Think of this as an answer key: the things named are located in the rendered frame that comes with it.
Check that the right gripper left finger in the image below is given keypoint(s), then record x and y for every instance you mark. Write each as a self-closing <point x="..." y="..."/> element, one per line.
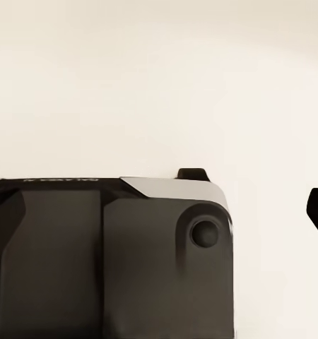
<point x="12" y="212"/>

